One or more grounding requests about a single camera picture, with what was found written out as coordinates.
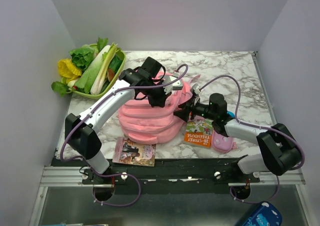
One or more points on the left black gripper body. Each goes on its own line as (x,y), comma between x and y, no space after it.
(155,95)

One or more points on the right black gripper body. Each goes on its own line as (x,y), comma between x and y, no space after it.
(196,109)

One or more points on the pink school backpack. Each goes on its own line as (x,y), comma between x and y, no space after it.
(146,125)

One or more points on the pink cartoon pencil case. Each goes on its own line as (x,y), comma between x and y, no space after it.
(222,143)

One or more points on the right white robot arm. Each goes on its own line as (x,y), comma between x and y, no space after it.
(278,153)

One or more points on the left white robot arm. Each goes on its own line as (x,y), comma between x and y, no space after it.
(81,131)

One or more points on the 78-storey treehouse book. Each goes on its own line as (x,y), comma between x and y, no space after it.
(199,133)

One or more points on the green vegetable tray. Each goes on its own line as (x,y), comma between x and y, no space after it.
(122,55)

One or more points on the pink illustrated storybook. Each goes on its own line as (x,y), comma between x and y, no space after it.
(132,153)

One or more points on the white napa cabbage toy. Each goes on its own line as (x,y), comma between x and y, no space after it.
(102,70)

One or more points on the green lettuce toy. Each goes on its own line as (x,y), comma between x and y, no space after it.
(83,56)

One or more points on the yellow flower toy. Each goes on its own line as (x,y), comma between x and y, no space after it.
(68,69)

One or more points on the blue shark pencil case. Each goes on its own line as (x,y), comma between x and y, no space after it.
(262,214)

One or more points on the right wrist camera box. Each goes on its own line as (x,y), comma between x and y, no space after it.
(195,90)

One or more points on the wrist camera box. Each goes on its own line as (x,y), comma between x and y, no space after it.
(195,90)
(172,84)

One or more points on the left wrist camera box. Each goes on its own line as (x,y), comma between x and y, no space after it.
(172,84)

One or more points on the black mounting base rail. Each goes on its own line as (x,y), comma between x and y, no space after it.
(167,176)

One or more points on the aluminium frame rail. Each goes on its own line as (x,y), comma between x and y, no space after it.
(61,177)

